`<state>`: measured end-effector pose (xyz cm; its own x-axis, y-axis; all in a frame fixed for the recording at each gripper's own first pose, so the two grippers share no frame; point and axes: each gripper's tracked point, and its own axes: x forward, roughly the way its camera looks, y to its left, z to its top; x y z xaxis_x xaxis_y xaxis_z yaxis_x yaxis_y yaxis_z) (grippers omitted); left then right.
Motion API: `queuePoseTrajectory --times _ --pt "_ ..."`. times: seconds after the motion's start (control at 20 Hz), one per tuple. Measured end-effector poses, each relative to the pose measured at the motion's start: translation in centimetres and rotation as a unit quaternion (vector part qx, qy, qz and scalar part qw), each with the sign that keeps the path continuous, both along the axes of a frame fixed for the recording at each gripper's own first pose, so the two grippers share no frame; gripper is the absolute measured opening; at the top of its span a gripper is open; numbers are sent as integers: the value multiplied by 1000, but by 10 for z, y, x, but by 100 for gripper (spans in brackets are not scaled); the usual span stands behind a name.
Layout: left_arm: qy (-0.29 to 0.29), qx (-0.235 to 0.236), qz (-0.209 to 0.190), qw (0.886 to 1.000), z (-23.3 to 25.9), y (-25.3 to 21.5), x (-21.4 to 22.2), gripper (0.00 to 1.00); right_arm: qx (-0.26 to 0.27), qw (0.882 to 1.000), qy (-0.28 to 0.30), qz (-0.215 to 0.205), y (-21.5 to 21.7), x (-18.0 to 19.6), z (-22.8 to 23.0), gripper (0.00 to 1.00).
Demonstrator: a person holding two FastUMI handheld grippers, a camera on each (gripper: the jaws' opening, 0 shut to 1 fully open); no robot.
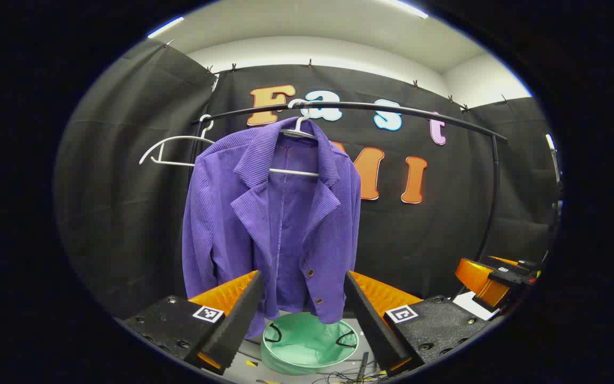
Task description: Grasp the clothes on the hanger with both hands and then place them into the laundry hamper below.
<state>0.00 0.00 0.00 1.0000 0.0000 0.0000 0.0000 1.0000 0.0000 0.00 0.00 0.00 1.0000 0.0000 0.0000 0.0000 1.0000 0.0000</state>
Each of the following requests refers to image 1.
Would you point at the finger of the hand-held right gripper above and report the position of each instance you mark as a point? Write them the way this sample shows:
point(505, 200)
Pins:
point(505, 261)
point(477, 276)

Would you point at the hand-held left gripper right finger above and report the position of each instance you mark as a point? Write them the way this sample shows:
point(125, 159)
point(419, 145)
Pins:
point(365, 314)

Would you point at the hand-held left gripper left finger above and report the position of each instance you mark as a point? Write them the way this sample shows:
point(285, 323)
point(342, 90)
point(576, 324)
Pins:
point(243, 312)

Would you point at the green laundry hamper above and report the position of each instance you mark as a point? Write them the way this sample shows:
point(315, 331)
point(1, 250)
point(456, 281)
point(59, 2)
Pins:
point(307, 346)

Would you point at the white plastic hanger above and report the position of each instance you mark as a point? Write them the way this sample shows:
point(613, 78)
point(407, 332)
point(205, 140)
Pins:
point(176, 138)
point(293, 172)

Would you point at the black clothes rack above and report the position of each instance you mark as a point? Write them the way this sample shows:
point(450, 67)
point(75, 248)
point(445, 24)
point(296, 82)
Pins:
point(392, 108)

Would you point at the ceiling light strip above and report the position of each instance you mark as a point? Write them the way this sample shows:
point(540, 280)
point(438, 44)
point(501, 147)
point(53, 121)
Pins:
point(166, 26)
point(408, 8)

